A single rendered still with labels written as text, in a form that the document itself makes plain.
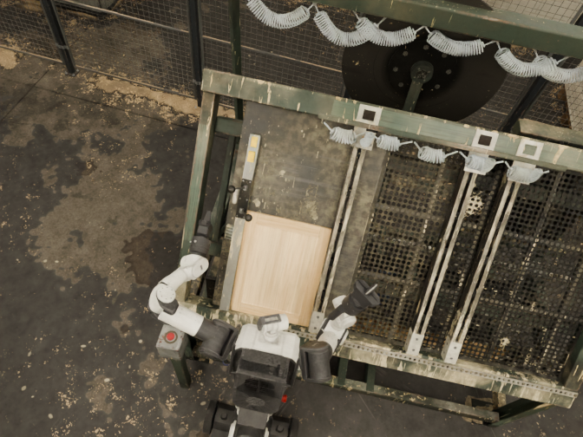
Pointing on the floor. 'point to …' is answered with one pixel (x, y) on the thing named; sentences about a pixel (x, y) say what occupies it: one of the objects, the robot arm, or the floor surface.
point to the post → (182, 372)
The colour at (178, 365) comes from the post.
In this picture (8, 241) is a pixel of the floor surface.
